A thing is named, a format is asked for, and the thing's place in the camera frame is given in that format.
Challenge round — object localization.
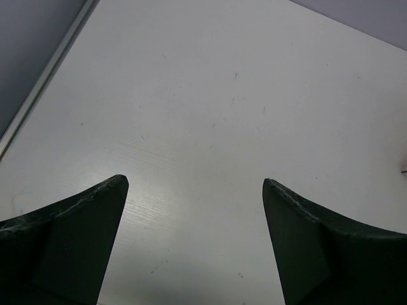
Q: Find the aluminium table edge rail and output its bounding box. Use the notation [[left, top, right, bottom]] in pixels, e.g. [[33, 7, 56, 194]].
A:
[[1, 1, 98, 156]]

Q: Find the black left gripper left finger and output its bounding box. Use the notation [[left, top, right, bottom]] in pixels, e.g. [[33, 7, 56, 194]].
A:
[[1, 175, 128, 304]]

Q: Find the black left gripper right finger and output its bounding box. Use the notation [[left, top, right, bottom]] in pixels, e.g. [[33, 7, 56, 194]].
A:
[[263, 179, 406, 304]]

